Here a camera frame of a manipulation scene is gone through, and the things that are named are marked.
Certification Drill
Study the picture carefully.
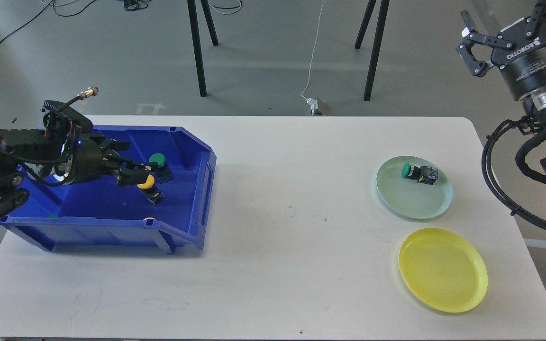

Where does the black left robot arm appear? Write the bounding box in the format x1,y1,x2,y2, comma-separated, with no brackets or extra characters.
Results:
0,87,158,218

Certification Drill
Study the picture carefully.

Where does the yellow plate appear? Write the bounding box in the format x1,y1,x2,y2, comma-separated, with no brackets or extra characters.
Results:
397,227,488,314

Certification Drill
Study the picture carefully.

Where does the yellow push button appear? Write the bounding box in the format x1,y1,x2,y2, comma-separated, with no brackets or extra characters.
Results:
136,174,164,206

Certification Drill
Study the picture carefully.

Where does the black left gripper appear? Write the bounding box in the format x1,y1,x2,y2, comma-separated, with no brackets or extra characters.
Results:
64,135,159,187

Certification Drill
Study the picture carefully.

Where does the light green plate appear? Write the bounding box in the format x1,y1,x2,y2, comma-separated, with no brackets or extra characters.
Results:
375,155,454,220

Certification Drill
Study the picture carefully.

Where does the white cable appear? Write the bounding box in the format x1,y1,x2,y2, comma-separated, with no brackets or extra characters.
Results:
300,0,326,100

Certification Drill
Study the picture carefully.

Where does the green push button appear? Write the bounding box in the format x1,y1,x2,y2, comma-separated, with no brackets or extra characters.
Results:
401,162,438,184
149,153,173,183

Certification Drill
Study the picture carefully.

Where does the white power adapter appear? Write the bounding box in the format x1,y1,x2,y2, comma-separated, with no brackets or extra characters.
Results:
306,97,330,117

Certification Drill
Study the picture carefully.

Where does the black floor cable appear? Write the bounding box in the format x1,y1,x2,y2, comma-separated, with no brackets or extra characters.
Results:
0,0,98,77

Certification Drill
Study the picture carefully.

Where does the blue plastic bin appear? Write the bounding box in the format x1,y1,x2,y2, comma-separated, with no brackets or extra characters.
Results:
0,125,216,255

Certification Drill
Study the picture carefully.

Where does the black tripod leg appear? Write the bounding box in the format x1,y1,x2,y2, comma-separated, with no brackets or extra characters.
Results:
364,0,390,101
200,0,219,46
354,0,377,49
186,0,207,97

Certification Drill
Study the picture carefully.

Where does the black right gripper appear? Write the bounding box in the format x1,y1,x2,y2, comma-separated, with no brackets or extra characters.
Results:
456,0,546,102

